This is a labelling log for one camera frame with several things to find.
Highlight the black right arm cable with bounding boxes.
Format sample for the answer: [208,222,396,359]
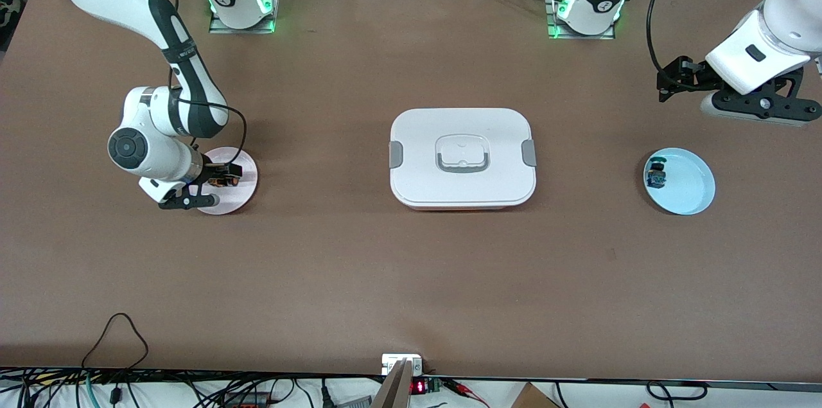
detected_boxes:
[138,0,248,168]

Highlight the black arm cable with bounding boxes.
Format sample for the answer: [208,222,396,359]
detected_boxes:
[645,0,697,91]
[138,0,248,168]

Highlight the small white device box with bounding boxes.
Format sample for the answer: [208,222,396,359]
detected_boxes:
[381,354,423,376]

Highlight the camouflage patterned object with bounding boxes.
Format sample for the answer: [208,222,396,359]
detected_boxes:
[0,0,25,30]

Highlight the white lunch box grey clips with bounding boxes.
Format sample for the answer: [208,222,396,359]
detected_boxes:
[389,107,538,211]

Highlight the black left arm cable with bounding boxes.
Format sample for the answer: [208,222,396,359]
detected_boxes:
[645,0,697,91]

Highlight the round light blue plate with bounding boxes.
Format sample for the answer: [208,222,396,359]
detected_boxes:
[643,148,716,216]

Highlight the round pink plate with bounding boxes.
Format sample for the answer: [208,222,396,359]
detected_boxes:
[191,146,259,215]

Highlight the grey wedge post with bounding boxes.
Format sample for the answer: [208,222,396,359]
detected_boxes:
[371,359,413,408]

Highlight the black power strip red switches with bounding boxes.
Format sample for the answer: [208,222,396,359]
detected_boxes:
[222,392,277,408]

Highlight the red clip leads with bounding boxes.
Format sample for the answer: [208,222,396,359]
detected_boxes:
[443,379,490,407]

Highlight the black cable loop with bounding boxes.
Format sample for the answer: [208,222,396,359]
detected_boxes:
[82,313,150,370]

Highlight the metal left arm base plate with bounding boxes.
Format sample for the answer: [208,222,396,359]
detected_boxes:
[546,0,617,40]

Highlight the black looped cable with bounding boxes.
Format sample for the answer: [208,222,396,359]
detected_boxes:
[645,381,708,401]

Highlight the brown cardboard box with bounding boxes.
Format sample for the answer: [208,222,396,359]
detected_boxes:
[511,382,561,408]

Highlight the blue and black switch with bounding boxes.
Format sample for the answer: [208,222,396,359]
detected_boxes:
[645,156,669,190]

